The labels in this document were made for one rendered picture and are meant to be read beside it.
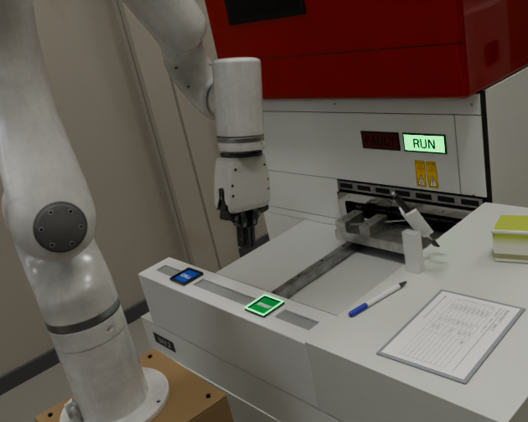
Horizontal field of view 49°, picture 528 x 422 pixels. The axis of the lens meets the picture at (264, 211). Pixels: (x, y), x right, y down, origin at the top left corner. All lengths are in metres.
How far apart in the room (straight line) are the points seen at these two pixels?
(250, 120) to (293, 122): 0.75
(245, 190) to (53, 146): 0.33
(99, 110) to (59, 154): 2.15
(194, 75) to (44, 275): 0.43
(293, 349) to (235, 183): 0.31
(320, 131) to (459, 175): 0.43
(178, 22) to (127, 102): 2.15
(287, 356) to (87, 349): 0.35
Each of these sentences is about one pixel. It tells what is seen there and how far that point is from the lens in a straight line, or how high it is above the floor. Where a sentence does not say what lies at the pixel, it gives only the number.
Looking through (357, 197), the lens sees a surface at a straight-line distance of 1.65.
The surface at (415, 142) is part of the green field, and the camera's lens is 1.48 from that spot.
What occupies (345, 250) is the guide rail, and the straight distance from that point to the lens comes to 1.56.
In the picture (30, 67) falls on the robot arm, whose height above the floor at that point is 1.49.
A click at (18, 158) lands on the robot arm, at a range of 0.87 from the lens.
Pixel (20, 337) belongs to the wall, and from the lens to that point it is 3.08.
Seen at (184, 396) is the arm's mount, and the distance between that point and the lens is 1.05.
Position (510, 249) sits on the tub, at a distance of 1.16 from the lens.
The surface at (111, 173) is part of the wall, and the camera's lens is 3.06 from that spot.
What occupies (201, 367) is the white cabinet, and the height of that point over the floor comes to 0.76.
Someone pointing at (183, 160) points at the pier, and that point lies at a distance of 3.14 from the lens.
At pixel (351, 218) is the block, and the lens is 1.58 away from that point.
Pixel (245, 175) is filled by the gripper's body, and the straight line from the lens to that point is 1.01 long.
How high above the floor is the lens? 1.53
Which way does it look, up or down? 21 degrees down
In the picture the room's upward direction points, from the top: 12 degrees counter-clockwise
